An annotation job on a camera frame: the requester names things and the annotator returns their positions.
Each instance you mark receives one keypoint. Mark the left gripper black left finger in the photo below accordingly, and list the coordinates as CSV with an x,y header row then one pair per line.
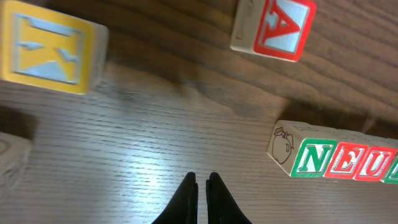
x,y
183,206

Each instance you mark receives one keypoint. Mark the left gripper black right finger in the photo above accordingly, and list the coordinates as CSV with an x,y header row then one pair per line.
x,y
221,206

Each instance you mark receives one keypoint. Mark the green N block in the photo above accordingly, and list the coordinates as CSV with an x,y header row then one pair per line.
x,y
302,150

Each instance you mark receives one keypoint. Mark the red E block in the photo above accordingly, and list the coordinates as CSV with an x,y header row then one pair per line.
x,y
349,153

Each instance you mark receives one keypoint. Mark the red U block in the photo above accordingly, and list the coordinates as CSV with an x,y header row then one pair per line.
x,y
378,159

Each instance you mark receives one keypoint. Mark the green R block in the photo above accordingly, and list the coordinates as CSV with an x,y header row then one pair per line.
x,y
390,176

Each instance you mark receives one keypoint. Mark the green 4 block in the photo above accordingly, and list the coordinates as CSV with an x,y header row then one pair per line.
x,y
15,152

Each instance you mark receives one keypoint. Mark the red A block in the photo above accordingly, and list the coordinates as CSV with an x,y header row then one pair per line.
x,y
273,28

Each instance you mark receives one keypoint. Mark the yellow block beside blue L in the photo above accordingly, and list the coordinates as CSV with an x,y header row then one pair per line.
x,y
49,49

